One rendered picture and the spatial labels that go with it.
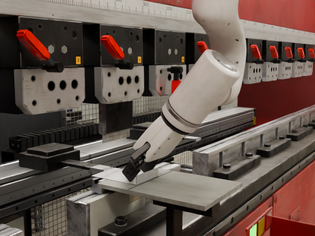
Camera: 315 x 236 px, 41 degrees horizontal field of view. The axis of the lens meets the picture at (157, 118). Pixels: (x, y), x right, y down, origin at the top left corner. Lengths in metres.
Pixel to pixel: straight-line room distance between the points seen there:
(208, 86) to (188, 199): 0.22
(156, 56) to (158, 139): 0.26
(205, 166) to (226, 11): 0.68
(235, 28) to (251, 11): 0.76
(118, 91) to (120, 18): 0.16
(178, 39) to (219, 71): 0.36
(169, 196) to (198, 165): 0.55
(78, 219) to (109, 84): 0.29
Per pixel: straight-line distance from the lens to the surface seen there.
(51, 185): 1.20
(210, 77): 0.79
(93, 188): 0.98
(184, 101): 0.82
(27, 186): 1.14
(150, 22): 1.03
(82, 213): 0.92
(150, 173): 0.95
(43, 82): 0.77
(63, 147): 1.15
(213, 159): 1.40
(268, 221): 1.28
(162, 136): 0.85
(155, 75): 1.04
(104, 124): 0.95
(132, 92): 0.96
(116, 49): 0.86
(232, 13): 0.82
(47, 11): 0.79
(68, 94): 0.81
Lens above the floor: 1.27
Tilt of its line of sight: 8 degrees down
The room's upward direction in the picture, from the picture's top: straight up
